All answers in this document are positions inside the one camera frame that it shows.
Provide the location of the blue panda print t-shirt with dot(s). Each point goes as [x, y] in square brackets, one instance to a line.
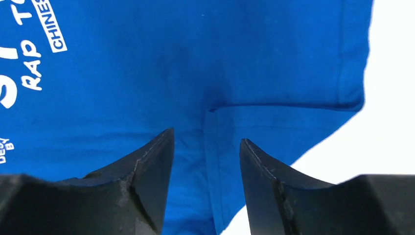
[85, 82]

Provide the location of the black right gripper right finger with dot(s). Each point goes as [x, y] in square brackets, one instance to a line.
[283, 201]

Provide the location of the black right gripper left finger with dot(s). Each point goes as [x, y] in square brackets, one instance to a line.
[127, 197]

